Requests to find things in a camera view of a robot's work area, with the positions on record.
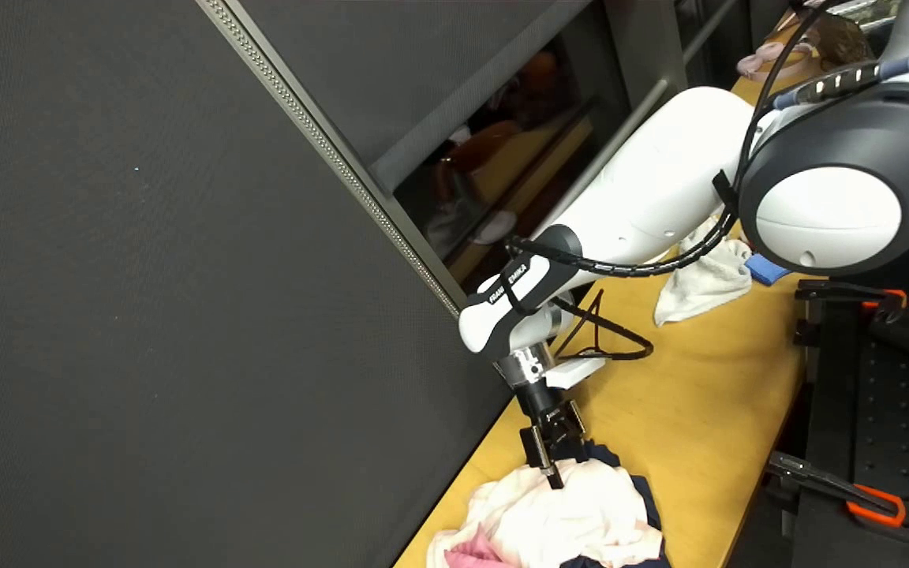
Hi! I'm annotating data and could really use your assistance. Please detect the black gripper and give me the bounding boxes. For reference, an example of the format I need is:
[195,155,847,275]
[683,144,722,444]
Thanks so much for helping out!
[514,378,590,496]

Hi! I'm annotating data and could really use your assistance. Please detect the cream colored shirt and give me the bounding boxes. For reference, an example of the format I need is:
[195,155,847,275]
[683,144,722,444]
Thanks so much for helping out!
[423,462,670,568]

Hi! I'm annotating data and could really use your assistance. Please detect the navy blue shirt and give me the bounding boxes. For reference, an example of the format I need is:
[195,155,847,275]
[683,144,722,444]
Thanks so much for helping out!
[554,438,676,568]

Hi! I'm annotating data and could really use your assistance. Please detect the pink shirt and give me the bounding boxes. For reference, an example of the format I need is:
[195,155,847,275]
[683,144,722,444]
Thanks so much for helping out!
[441,534,511,568]

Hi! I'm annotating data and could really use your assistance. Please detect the white crumpled towel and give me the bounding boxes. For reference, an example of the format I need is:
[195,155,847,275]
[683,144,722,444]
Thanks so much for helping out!
[650,236,757,329]

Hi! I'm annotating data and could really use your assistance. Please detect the pink and brown bundle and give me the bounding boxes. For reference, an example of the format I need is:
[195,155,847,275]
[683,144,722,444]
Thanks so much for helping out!
[736,6,877,100]

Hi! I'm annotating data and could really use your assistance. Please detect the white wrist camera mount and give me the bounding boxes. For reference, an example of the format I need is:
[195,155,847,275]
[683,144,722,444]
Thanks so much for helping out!
[541,355,612,394]

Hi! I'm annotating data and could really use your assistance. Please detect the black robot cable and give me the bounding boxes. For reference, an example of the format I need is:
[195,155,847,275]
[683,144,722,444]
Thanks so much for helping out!
[498,0,847,366]

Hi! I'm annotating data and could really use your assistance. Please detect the black clamp orange handle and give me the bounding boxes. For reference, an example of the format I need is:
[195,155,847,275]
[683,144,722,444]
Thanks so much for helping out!
[794,279,909,331]
[768,452,909,534]

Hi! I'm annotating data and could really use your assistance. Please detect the grey window frame post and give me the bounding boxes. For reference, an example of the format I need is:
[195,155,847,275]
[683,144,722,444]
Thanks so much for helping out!
[195,0,469,320]

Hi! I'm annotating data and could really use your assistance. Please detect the black perforated mount board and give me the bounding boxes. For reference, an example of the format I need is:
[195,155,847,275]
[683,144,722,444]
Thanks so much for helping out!
[789,279,909,568]

